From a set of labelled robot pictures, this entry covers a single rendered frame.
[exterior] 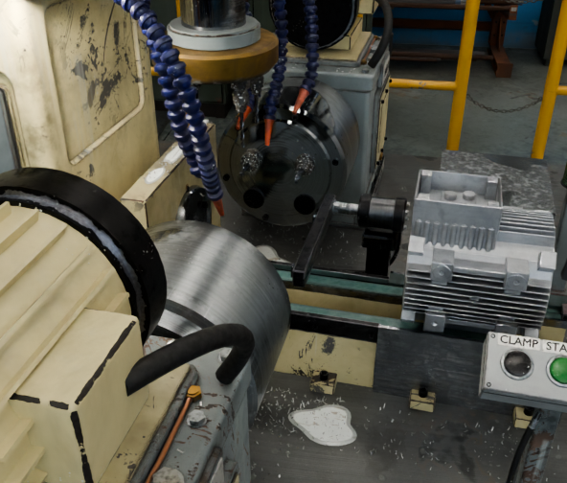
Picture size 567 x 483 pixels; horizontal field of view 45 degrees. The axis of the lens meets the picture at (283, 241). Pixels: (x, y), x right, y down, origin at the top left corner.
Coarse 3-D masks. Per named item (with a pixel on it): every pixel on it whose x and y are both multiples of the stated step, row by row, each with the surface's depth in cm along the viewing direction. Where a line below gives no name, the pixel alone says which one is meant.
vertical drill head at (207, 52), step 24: (192, 0) 91; (216, 0) 90; (240, 0) 92; (168, 24) 97; (192, 24) 92; (216, 24) 92; (240, 24) 94; (192, 48) 92; (216, 48) 91; (240, 48) 93; (264, 48) 93; (192, 72) 91; (216, 72) 91; (240, 72) 91; (264, 72) 95; (240, 96) 95; (240, 120) 98; (240, 144) 100
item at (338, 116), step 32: (288, 96) 127; (320, 96) 130; (256, 128) 126; (288, 128) 124; (320, 128) 123; (352, 128) 134; (224, 160) 131; (256, 160) 126; (288, 160) 127; (320, 160) 126; (352, 160) 134; (256, 192) 132; (288, 192) 131; (320, 192) 129; (288, 224) 135
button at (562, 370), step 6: (558, 360) 78; (564, 360) 78; (552, 366) 78; (558, 366) 78; (564, 366) 77; (552, 372) 78; (558, 372) 77; (564, 372) 77; (558, 378) 77; (564, 378) 77
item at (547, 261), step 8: (416, 240) 98; (424, 240) 98; (408, 248) 98; (416, 248) 98; (544, 256) 94; (552, 256) 94; (544, 264) 94; (552, 264) 94; (408, 312) 104; (400, 320) 106; (408, 320) 104; (528, 336) 100; (536, 336) 100
